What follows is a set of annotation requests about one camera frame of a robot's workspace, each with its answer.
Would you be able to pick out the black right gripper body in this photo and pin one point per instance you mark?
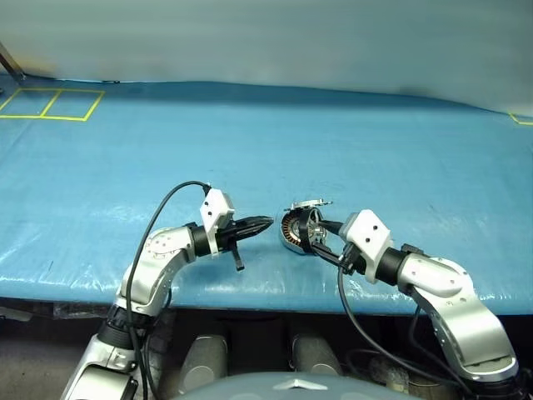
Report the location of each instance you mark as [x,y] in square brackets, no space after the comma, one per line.
[352,258]

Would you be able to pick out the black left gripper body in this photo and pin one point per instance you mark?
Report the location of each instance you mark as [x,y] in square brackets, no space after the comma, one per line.
[227,239]

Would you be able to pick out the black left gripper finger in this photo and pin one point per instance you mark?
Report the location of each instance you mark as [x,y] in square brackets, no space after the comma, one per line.
[258,223]
[252,236]

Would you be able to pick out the motor housing with copper windings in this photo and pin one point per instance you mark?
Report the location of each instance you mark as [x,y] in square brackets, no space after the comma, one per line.
[287,233]

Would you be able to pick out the finned round motor lid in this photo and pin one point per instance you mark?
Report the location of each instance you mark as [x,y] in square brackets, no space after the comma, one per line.
[310,203]

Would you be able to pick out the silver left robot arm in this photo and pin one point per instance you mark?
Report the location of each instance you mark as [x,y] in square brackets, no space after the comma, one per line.
[158,258]

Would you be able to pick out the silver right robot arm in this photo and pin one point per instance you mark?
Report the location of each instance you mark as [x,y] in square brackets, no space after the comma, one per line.
[466,316]

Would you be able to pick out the dark grey rounded shape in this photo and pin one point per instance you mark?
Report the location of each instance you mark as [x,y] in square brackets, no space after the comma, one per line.
[316,354]
[208,358]

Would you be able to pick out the blue table cover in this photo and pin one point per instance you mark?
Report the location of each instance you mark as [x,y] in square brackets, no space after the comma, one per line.
[125,187]

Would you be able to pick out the grey robot torso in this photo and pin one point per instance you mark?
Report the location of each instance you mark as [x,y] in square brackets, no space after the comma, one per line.
[270,389]

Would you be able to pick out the yellow tape double square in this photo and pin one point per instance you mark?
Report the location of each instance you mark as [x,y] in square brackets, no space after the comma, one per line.
[62,118]

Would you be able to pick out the yellow tape corner mark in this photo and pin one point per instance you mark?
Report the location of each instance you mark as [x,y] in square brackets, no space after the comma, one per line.
[520,122]

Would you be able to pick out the slanted metal bar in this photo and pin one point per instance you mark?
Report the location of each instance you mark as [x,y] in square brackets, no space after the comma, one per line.
[10,61]

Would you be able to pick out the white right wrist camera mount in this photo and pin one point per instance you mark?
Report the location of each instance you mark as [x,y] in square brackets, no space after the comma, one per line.
[366,233]

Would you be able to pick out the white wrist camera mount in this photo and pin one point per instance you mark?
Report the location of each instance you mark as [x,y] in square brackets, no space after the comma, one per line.
[214,208]
[366,233]

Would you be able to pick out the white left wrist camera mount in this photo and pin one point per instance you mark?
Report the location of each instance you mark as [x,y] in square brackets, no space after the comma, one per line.
[214,208]

